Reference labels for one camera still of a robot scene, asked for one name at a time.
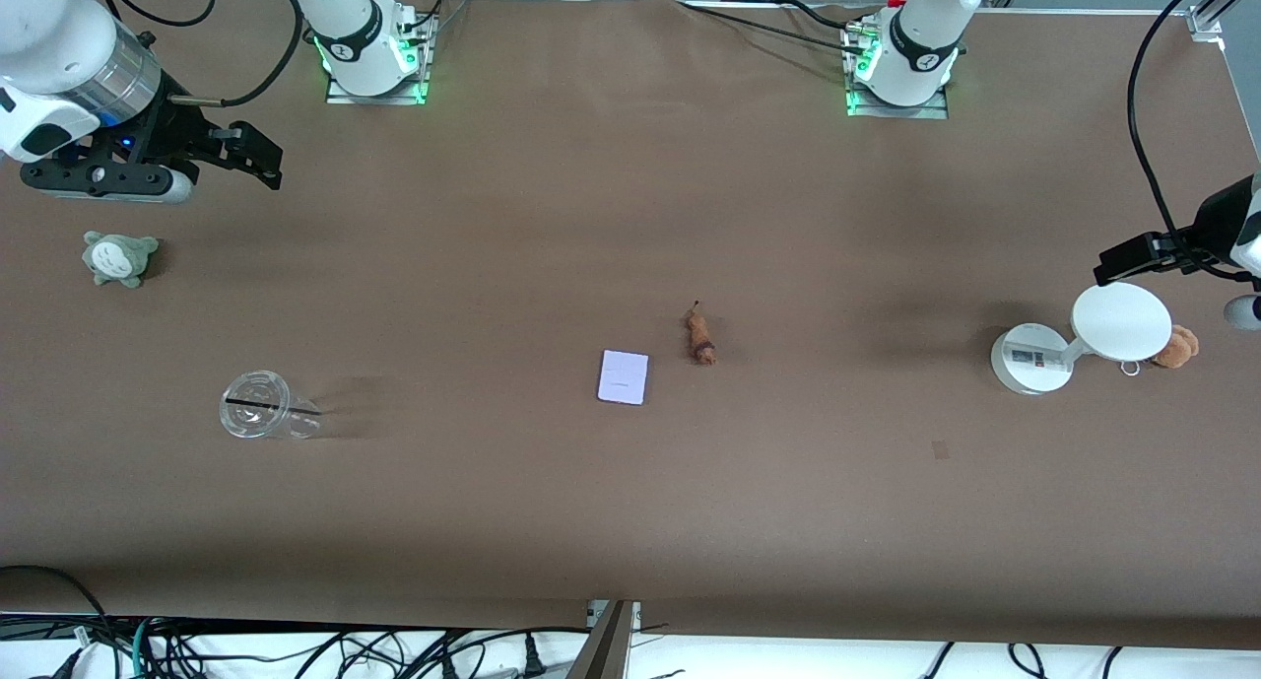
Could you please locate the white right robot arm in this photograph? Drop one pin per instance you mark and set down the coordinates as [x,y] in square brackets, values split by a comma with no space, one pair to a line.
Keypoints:
[59,19]

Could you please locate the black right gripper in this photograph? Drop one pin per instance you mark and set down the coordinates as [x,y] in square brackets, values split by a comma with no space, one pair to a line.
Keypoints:
[173,132]

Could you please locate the black straw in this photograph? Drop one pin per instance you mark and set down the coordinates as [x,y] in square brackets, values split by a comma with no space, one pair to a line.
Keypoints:
[256,401]

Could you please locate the white round disc stand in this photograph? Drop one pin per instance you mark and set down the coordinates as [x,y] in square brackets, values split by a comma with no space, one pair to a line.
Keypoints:
[1121,321]

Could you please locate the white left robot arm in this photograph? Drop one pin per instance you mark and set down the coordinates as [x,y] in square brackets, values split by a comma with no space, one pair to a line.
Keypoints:
[921,38]

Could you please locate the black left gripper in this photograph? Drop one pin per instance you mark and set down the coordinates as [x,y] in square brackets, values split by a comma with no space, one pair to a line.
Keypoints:
[1208,223]

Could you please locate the clear plastic cup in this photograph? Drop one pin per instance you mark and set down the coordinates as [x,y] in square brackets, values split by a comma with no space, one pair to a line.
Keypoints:
[258,423]

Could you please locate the brown lion statue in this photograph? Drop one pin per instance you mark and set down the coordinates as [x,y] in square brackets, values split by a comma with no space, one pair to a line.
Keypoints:
[701,344]

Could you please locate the brown table cover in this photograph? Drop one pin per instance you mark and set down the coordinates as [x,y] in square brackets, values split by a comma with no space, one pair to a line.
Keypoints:
[591,216]

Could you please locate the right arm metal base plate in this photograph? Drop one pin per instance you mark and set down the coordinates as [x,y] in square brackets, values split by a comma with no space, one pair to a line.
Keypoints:
[394,98]

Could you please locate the grey round plush toy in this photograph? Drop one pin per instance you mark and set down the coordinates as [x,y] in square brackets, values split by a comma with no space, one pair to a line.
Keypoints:
[118,258]

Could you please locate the black power plug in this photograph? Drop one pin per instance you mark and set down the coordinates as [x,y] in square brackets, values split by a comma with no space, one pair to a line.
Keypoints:
[533,659]

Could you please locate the grey metal post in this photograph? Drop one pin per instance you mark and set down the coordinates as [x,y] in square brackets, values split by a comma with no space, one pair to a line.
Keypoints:
[611,649]

